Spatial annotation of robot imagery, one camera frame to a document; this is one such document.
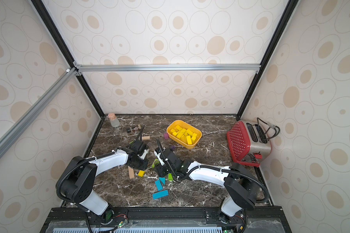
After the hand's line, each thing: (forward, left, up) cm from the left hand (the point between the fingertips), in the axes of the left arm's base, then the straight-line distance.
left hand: (149, 165), depth 90 cm
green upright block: (-9, -14, +4) cm, 17 cm away
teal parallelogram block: (-12, -7, 0) cm, 14 cm away
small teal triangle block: (-9, -10, +1) cm, 13 cm away
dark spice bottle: (+27, +18, +1) cm, 33 cm away
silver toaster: (+9, -67, +14) cm, 68 cm away
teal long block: (-16, -8, -1) cm, 19 cm away
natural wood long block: (-4, +10, 0) cm, 11 cm away
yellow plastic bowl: (+23, -22, +2) cm, 32 cm away
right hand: (-2, -9, +7) cm, 12 cm away
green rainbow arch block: (+2, -4, 0) cm, 5 cm away
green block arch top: (+18, +15, -1) cm, 24 cm away
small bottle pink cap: (+35, +32, 0) cm, 47 cm away
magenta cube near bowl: (+24, -9, 0) cm, 25 cm away
